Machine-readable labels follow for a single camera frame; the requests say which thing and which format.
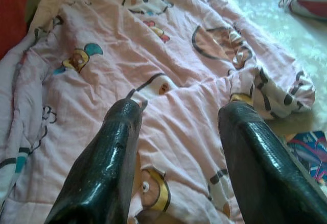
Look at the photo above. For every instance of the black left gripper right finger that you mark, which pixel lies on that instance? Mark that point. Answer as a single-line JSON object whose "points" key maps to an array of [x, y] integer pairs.
{"points": [[263, 178]]}

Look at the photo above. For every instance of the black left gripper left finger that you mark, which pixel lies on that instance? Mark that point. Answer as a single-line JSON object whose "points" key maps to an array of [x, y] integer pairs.
{"points": [[102, 170]]}

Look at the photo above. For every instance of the pink cartoon print quilt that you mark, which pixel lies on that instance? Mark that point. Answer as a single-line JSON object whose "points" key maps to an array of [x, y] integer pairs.
{"points": [[115, 55]]}

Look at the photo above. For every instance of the colourful pink picture book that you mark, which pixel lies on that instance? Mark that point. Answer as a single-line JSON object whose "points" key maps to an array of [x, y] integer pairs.
{"points": [[311, 155]]}

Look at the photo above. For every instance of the beige patterned bed sheet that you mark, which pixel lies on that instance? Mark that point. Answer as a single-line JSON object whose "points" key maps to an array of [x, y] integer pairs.
{"points": [[281, 43]]}

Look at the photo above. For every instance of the red sofa cushion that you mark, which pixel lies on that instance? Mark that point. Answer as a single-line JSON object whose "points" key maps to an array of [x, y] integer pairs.
{"points": [[12, 12]]}

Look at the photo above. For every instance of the red and white striped bolster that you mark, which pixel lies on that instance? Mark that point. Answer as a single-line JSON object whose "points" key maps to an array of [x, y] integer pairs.
{"points": [[311, 2]]}

